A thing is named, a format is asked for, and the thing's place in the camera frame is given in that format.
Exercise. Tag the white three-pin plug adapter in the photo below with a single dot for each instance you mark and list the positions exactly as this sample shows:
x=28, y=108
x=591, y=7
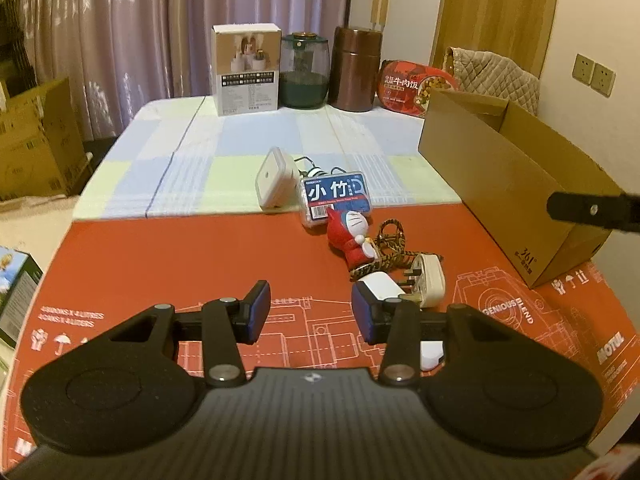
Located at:
x=429, y=280

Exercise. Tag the green glass jar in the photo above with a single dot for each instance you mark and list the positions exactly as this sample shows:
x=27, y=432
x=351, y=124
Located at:
x=302, y=85

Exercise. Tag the white charger block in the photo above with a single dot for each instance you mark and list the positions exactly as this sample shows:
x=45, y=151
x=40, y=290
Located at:
x=382, y=285

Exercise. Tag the green white binder clip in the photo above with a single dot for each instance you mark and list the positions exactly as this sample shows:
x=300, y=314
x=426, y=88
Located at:
x=310, y=167
x=337, y=174

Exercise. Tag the white square night light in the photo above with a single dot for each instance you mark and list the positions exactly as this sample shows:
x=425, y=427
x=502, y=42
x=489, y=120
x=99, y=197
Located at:
x=272, y=180

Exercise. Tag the red instant meal box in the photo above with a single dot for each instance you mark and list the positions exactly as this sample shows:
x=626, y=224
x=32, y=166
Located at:
x=410, y=87

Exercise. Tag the wooden door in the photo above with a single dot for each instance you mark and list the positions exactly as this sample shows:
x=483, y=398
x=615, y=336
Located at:
x=495, y=5

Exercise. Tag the red cat figurine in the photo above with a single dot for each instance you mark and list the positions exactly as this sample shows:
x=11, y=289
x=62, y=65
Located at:
x=350, y=240

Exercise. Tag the blue label clear plastic box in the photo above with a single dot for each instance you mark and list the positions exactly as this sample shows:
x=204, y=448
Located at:
x=335, y=197

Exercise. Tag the red printed mat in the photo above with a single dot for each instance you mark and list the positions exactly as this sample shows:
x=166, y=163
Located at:
x=175, y=255

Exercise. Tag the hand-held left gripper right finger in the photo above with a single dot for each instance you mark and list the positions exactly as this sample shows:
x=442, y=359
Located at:
x=361, y=312

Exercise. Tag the white product carton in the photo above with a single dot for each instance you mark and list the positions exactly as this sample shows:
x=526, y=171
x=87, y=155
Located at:
x=247, y=85

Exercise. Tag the red white packet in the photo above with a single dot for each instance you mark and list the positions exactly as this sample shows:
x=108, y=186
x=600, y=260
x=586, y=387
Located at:
x=617, y=462

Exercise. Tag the beige wall socket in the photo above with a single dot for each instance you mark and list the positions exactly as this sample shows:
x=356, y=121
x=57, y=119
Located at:
x=583, y=67
x=603, y=79

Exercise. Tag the pink pleated curtain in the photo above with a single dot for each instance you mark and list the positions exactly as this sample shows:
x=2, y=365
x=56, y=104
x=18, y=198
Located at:
x=150, y=25

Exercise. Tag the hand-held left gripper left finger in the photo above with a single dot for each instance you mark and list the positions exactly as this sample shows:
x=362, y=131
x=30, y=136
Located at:
x=261, y=310

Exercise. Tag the pastel checked tablecloth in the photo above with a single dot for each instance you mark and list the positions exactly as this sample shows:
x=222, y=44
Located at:
x=225, y=160

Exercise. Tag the beige quilted chair cover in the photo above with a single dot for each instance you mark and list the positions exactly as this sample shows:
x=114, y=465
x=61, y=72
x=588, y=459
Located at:
x=500, y=75

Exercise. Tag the brown cardboard box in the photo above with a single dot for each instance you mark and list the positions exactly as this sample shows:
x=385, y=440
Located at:
x=500, y=180

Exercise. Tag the green blue printed carton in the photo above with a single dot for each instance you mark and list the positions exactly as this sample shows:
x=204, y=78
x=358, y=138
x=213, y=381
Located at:
x=17, y=290

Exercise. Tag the brown metal canister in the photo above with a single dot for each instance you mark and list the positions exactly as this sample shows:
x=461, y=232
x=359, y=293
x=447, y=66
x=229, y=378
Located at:
x=354, y=70

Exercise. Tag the small white plastic object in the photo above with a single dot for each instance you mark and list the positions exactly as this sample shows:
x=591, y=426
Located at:
x=431, y=355

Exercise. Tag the large cardboard shipping carton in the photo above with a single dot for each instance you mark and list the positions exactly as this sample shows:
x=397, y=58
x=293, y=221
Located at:
x=35, y=145

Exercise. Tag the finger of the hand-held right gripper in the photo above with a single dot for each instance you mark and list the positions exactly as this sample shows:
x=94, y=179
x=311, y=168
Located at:
x=585, y=207

